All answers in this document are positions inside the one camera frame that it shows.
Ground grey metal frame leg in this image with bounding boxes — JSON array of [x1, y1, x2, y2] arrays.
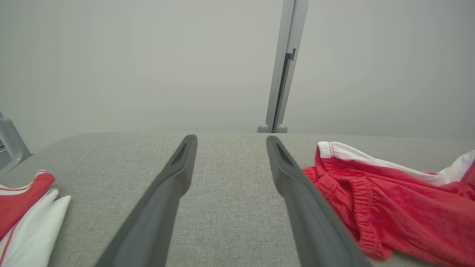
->
[[0, 111, 32, 175]]

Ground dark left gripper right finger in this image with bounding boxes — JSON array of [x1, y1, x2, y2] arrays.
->
[[266, 136, 371, 267]]

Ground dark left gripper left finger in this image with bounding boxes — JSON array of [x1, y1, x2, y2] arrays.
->
[[95, 135, 198, 267]]

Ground red shorts with white band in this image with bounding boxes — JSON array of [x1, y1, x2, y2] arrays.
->
[[302, 141, 475, 267]]

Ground grey vertical partition post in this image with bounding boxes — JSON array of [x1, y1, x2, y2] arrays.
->
[[264, 0, 309, 133]]

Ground red Bulls jersey white trim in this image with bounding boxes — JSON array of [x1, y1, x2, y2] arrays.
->
[[0, 170, 72, 267]]

